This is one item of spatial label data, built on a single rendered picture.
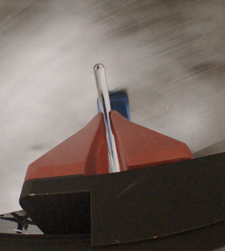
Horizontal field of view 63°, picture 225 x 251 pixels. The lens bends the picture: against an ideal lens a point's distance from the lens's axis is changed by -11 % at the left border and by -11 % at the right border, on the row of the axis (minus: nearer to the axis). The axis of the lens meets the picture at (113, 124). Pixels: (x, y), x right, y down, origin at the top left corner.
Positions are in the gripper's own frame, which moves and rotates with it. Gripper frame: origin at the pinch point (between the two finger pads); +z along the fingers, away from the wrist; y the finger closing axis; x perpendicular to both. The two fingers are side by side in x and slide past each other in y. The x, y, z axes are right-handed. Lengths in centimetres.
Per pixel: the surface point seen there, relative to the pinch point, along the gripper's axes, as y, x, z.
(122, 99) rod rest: -1.5, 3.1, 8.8
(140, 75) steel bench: -3.7, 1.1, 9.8
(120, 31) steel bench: -2.2, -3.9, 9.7
